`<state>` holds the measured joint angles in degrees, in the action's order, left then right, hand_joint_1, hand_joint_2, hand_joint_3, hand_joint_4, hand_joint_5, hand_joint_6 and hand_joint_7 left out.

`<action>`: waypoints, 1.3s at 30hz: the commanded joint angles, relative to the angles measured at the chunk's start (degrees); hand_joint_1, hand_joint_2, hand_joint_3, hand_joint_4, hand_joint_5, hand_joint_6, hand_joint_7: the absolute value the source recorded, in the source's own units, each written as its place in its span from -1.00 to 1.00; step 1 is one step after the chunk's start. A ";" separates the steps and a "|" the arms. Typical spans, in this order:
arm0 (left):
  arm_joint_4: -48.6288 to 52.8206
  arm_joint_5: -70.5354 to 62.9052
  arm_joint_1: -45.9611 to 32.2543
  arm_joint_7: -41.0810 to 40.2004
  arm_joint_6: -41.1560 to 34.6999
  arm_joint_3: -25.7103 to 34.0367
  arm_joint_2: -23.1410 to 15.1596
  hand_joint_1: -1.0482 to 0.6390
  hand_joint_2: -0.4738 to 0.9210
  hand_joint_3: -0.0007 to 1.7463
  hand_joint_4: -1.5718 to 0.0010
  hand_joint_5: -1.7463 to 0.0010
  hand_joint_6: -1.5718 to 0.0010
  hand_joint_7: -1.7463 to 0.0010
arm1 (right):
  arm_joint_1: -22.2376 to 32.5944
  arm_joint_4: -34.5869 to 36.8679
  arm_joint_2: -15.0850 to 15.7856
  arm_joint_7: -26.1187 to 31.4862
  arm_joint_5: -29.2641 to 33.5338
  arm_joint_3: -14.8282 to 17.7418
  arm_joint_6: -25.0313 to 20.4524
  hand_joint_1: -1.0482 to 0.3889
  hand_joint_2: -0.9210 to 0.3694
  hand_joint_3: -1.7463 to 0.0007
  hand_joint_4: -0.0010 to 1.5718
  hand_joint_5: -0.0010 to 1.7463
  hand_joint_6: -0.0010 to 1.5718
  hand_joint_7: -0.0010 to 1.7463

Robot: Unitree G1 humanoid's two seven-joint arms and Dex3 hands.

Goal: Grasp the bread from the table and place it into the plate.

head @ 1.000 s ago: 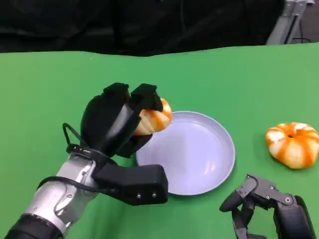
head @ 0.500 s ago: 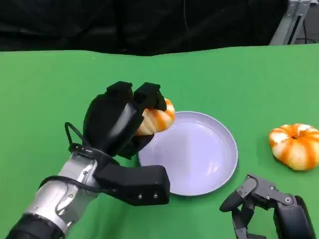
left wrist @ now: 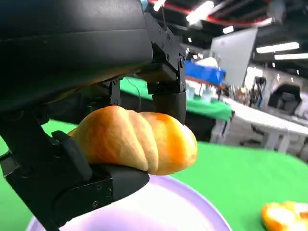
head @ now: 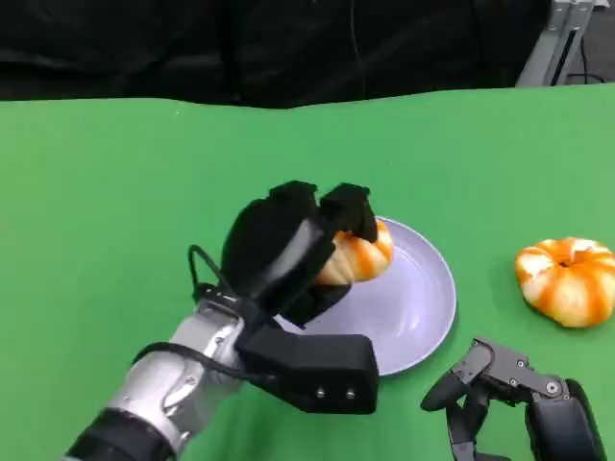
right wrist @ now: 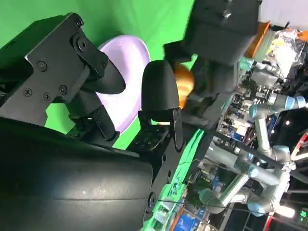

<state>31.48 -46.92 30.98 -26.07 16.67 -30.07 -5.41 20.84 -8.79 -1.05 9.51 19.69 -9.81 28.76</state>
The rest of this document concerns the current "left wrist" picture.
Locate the green table cloth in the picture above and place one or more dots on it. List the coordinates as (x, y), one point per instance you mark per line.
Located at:
(240, 173)

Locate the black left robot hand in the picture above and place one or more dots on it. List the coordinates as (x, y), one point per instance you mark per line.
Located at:
(72, 43)

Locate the black machine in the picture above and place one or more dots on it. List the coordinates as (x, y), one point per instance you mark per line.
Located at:
(285, 98)

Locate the orange white toy bread roll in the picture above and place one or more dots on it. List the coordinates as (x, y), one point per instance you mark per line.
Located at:
(286, 216)
(134, 139)

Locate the white panel board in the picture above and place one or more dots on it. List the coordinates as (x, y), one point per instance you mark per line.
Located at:
(235, 55)

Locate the white workshop table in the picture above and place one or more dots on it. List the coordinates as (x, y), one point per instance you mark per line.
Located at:
(269, 125)

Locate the blue box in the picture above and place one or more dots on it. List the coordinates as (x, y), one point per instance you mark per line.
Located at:
(207, 72)

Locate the lilac plate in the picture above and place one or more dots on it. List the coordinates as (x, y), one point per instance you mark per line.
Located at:
(149, 209)

